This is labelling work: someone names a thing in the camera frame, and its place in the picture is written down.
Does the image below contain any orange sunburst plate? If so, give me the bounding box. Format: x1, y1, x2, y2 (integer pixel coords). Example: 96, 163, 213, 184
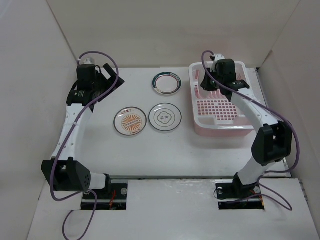
113, 106, 148, 137

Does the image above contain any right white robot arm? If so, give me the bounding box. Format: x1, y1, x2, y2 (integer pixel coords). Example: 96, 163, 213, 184
113, 59, 293, 199

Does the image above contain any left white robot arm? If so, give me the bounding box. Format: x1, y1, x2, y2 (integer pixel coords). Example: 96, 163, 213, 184
41, 62, 124, 199

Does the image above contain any pink plastic dish rack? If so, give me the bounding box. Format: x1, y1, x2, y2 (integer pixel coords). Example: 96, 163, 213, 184
188, 62, 254, 137

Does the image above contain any green rimmed white plate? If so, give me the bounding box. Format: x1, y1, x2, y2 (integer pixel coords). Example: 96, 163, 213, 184
152, 72, 182, 96

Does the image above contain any white plate with characters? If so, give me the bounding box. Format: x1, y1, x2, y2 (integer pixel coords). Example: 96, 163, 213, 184
148, 103, 183, 132

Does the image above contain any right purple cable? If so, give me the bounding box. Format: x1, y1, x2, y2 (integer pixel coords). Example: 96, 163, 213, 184
201, 50, 301, 212

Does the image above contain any purple cable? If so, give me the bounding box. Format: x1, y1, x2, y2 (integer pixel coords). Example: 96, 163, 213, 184
201, 50, 301, 212
48, 51, 119, 238

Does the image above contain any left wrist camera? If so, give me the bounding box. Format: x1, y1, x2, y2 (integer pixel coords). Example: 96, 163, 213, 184
79, 57, 96, 65

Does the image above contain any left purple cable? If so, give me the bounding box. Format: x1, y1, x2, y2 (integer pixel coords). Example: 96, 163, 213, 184
48, 51, 119, 238

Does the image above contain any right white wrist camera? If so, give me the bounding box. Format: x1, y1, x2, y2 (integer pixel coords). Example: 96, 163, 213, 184
210, 53, 225, 62

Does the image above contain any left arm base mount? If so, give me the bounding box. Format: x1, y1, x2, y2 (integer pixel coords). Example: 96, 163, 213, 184
80, 180, 128, 211

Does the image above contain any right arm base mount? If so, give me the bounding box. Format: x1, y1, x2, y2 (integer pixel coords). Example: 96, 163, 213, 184
214, 182, 265, 210

